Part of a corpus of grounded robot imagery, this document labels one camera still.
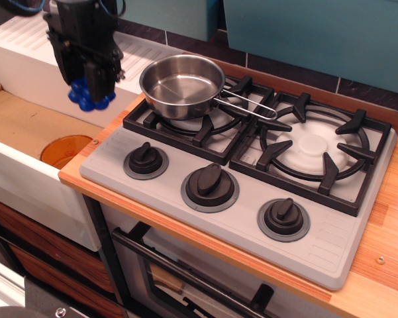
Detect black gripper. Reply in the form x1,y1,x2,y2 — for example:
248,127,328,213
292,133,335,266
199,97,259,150
43,1,125,103

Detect blue toy blueberry cluster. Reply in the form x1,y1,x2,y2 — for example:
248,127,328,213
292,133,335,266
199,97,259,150
68,78,116,112

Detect stainless steel pan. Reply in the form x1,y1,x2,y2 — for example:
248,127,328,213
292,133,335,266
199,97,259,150
139,54,277,121

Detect black left stove knob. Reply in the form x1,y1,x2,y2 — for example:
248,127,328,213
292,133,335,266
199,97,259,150
123,142,169,180

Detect black stove knob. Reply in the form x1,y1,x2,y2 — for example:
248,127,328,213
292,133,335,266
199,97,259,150
123,142,169,180
181,163,240,213
257,198,311,243

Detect black middle stove knob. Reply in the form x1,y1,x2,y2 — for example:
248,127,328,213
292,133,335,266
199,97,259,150
181,163,240,213

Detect grey toy stove top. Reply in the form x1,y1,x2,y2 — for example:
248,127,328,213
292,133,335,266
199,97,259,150
79,62,398,292

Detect black right stove knob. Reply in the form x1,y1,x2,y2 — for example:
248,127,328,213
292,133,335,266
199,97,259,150
257,198,311,243

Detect white toy sink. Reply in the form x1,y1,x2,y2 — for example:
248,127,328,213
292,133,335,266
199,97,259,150
0,15,178,251

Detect orange plastic sink drain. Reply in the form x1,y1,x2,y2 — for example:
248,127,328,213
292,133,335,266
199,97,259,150
40,134,92,169

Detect teal cabinet left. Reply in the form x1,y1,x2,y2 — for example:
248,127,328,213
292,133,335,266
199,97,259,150
121,0,219,41

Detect teal cabinet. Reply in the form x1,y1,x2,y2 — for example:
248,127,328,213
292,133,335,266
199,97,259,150
223,1,398,93
121,0,219,41

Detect black left burner grate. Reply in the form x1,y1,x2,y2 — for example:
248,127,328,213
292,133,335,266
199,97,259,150
123,76,275,165

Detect black burner grate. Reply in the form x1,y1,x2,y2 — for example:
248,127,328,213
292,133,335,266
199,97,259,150
229,92,397,217
123,76,275,165

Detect wooden drawer fronts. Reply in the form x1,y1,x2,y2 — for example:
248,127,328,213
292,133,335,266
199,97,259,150
0,202,128,317

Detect black right burner grate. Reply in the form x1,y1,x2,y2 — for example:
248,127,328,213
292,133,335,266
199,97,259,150
229,92,397,217

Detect teal cabinet right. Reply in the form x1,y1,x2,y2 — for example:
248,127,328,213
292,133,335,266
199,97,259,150
223,1,398,93

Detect oven door with black handle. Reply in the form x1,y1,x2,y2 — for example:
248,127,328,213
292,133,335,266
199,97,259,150
111,222,334,317

